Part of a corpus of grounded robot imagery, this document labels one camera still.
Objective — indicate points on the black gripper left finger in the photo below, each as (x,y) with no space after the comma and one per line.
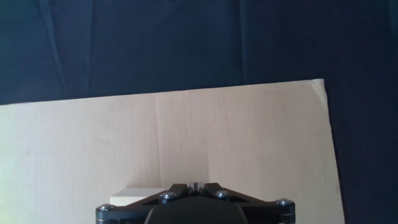
(146,207)

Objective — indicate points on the black cloth with blue print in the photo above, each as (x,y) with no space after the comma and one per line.
(186,40)

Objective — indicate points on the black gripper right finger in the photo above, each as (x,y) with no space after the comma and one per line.
(258,207)

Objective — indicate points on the brown cardboard sheet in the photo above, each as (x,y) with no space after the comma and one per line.
(93,140)

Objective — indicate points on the small wooden block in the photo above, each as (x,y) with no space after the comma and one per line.
(133,194)

